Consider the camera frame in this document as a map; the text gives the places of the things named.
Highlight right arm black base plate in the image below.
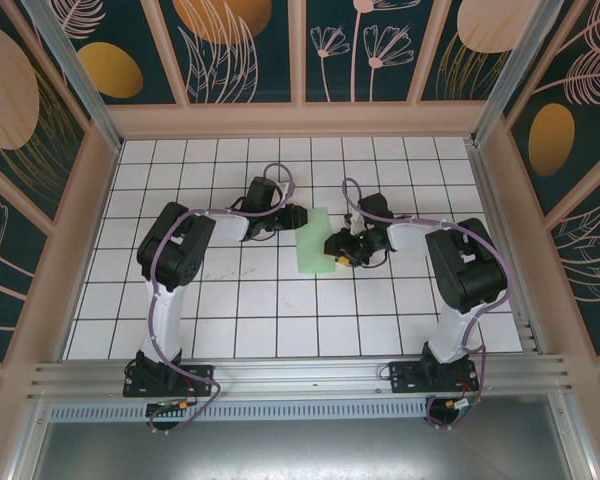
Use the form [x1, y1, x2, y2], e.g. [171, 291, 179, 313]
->
[388, 360, 479, 396]

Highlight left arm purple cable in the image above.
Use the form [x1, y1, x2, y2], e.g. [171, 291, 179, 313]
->
[147, 163, 297, 436]

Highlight aluminium frame post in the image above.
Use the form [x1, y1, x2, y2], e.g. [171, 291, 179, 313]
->
[19, 0, 124, 154]
[472, 0, 564, 146]

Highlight grey metal sheet panel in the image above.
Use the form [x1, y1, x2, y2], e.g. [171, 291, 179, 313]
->
[27, 399, 581, 480]

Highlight aluminium side rail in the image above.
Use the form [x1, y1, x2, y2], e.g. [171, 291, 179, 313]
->
[467, 142, 546, 356]

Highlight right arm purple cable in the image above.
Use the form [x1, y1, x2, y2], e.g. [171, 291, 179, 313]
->
[341, 177, 511, 432]

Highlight green paper sheet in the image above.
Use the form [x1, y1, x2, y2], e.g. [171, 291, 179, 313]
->
[295, 205, 337, 275]

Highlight grey slotted cable duct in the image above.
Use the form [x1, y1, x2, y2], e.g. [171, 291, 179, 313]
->
[47, 397, 434, 424]

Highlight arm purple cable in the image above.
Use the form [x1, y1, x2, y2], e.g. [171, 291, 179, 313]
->
[341, 177, 511, 432]
[147, 163, 297, 436]

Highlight aluminium mounting rail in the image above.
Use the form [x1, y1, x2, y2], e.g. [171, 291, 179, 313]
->
[27, 353, 574, 401]

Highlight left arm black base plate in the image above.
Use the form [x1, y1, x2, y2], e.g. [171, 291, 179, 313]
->
[123, 363, 215, 399]

